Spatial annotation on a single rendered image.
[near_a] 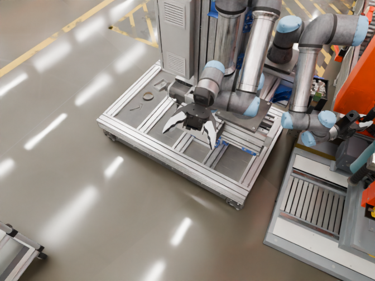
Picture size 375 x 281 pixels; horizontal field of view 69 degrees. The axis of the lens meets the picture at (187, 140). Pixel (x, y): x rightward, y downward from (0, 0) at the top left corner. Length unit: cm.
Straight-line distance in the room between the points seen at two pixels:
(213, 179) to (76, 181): 104
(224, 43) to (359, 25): 52
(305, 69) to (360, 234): 112
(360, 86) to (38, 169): 229
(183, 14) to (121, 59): 176
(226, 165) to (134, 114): 84
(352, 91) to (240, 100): 102
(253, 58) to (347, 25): 44
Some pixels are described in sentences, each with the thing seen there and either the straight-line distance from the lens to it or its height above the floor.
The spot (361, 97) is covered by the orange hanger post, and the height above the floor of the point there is 70.
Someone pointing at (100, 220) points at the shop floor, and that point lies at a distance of 207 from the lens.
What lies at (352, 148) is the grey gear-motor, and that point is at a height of 41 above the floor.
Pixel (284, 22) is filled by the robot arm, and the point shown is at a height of 104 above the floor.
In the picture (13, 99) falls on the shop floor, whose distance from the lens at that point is 306.
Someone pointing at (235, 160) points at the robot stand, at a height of 21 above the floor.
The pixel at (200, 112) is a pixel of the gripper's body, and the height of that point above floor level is 124.
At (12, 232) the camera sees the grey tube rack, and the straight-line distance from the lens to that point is 171.
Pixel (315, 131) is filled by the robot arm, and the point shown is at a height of 89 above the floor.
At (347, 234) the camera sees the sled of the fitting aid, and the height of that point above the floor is 15.
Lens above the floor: 187
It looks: 55 degrees down
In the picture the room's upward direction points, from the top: straight up
